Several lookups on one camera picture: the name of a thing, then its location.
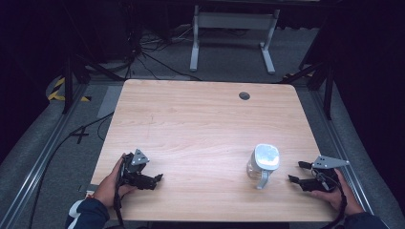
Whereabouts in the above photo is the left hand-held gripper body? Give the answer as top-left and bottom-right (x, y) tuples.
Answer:
(117, 148), (151, 189)

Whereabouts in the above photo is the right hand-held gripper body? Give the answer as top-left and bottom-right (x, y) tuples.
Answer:
(304, 155), (351, 194)

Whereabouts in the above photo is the clear pitcher with white lid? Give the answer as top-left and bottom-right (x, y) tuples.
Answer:
(245, 143), (282, 191)

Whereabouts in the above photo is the person's left hand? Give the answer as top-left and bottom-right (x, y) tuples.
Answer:
(92, 153), (139, 210)

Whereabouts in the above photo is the person's right hand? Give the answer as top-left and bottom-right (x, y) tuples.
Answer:
(309, 168), (366, 218)

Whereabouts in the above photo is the black metal stand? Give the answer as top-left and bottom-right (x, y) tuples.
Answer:
(60, 47), (125, 115)
(280, 41), (336, 121)

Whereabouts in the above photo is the yellow black floor tape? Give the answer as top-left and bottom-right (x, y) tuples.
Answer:
(47, 76), (93, 103)

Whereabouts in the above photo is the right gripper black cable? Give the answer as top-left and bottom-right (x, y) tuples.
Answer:
(313, 170), (349, 229)

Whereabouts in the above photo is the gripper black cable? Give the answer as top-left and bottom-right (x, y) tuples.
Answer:
(113, 185), (126, 229)
(313, 170), (349, 229)

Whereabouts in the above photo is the aluminium floor rail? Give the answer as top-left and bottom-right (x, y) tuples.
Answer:
(309, 89), (374, 215)
(0, 83), (89, 229)

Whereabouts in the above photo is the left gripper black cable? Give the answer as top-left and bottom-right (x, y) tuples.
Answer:
(113, 185), (126, 229)

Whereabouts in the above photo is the black floor cable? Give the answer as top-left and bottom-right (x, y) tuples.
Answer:
(28, 112), (115, 229)

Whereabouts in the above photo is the bundle of black floor cables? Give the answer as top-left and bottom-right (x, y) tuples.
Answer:
(122, 23), (203, 82)

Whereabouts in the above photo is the white metal desk frame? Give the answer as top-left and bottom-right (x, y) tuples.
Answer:
(189, 4), (282, 75)

